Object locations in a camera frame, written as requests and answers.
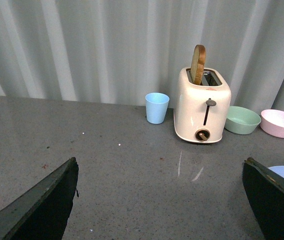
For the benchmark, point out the pink bowl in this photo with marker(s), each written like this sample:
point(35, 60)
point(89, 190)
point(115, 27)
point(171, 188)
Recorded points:
point(273, 122)

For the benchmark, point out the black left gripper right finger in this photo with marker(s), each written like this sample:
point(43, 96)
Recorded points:
point(265, 191)

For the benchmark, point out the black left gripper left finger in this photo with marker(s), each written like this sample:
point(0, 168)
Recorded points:
point(42, 212)

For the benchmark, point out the green bowl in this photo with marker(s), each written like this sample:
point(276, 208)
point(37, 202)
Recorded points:
point(241, 120)

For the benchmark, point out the bread slice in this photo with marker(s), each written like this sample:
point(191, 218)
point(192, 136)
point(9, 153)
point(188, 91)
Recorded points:
point(197, 64)

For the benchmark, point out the light blue cup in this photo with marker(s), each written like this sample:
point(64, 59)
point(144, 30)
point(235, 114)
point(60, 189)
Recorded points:
point(156, 107)

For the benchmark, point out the cream toaster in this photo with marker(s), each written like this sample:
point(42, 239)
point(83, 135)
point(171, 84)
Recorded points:
point(201, 110)

